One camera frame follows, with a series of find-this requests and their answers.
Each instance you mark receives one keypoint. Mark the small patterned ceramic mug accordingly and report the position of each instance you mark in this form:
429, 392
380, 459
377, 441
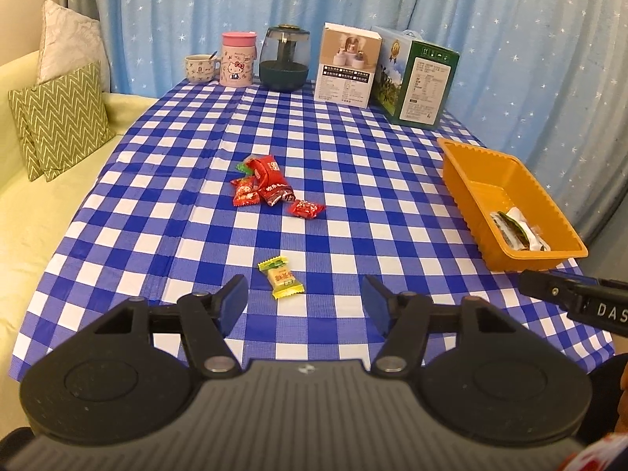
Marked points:
202, 68

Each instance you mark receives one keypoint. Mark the large red snack packet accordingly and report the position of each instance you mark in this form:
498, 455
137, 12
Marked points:
271, 183

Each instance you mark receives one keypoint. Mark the grey seaweed snack packet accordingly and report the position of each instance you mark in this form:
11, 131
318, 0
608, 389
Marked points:
512, 233

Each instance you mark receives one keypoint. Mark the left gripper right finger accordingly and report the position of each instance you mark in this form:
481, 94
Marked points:
403, 321

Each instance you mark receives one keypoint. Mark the yellow green candy packet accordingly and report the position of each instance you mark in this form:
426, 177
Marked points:
284, 284

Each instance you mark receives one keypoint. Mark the pale yellow sofa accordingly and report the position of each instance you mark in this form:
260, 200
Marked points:
35, 216

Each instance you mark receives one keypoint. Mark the small red candy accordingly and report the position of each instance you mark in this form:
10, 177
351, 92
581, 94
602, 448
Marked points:
305, 209

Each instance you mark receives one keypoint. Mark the person right hand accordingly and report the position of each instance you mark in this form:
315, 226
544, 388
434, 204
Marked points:
603, 430

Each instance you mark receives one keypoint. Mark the pink hello kitty cup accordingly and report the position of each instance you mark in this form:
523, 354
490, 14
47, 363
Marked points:
238, 53

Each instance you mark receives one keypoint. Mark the green chevron pillow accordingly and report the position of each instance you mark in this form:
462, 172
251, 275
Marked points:
60, 122

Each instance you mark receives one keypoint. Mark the small red candy wrapper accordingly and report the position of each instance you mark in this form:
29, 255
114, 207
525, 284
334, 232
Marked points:
245, 191

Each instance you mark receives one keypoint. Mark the blue white checkered tablecloth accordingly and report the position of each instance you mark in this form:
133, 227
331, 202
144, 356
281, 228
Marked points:
303, 199

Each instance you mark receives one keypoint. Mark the orange plastic tray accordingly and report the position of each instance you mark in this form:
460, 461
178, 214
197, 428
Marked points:
483, 182

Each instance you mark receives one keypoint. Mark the white green snack pouch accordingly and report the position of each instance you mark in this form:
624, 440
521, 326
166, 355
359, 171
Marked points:
530, 237

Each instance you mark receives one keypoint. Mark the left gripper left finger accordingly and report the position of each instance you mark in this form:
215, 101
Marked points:
206, 320

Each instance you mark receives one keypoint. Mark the green clear candy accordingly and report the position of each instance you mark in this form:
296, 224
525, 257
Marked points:
245, 168

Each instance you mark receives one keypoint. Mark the white beige product box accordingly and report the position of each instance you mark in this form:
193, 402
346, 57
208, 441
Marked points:
347, 65

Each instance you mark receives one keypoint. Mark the green carton box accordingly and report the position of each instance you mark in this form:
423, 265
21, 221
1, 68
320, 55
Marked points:
413, 78

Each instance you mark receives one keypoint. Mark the white quilted pillow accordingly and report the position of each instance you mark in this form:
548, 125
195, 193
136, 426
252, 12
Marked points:
70, 40

